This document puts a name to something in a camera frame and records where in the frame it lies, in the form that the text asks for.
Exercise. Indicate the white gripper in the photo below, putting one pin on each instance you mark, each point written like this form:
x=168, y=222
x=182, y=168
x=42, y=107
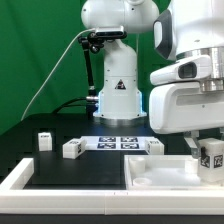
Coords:
x=182, y=107

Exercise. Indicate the white square tabletop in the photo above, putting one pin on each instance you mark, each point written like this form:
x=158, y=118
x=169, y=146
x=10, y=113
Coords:
x=165, y=172

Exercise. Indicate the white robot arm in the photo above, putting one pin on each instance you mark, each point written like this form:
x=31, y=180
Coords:
x=188, y=32

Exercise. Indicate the white U-shaped fence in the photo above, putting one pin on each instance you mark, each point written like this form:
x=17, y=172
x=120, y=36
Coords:
x=15, y=199

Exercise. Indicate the white marker base plate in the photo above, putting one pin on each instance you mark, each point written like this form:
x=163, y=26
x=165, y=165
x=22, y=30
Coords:
x=117, y=142

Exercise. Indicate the camera on black mount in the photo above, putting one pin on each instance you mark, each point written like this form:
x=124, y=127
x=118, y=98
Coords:
x=93, y=43

